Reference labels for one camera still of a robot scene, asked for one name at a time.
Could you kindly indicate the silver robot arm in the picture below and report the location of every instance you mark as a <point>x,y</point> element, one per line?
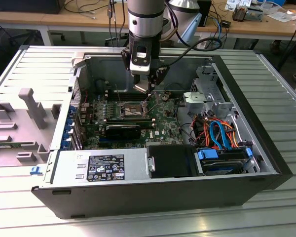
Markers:
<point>145,24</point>

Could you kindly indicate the CPU socket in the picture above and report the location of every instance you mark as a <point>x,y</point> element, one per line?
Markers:
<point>132,106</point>

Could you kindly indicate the small blue clip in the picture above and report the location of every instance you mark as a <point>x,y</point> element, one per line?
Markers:
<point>35,170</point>

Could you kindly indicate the silver camera with black bracket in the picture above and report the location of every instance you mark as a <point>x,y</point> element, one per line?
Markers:
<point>139,68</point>

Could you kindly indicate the silver power supply unit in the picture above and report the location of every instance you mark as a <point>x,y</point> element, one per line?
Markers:
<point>135,170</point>

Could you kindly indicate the grey parts rack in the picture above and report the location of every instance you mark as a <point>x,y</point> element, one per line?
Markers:
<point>30,103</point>

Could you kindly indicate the small black adapter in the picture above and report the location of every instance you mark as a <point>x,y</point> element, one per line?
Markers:
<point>225,23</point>

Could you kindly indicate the black graphics card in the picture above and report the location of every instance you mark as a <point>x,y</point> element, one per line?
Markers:
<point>123,132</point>

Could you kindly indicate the black upright box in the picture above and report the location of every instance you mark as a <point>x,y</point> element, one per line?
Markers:
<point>204,12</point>

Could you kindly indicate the wooden desk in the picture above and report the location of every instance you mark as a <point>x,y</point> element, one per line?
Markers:
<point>27,19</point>

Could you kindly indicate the green motherboard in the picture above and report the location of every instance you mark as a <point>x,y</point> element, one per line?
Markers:
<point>162,116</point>

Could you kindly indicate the black computer tower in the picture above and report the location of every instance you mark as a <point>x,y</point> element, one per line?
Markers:
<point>27,6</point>

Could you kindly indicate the metal CPU cooler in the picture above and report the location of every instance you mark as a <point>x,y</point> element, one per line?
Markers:
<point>239,13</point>

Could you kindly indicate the black and silver PC case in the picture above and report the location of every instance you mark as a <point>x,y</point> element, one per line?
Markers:
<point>138,197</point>

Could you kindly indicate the hard disk in blue carrier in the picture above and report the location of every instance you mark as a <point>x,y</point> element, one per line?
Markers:
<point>207,155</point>

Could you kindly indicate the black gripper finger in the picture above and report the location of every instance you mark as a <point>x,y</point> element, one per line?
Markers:
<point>137,79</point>
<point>158,75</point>

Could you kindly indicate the white paper sheets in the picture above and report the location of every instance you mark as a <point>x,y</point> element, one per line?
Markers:
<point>282,16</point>

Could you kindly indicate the silver drive cage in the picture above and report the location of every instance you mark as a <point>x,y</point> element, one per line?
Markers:
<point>210,93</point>

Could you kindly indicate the black RAM stick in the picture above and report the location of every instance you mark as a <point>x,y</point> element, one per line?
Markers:
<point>128,120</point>

